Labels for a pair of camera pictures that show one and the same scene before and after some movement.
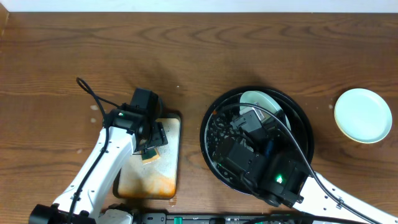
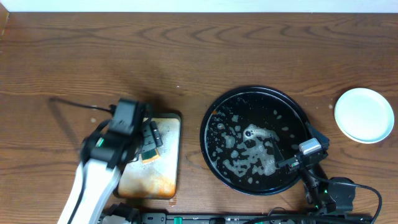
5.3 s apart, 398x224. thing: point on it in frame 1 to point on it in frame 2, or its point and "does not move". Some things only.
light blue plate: x=262 y=100 to x=364 y=115
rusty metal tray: x=158 y=180 does not move
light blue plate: x=362 y=116 does not move
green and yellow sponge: x=149 y=154 does not move
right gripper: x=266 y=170 to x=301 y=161
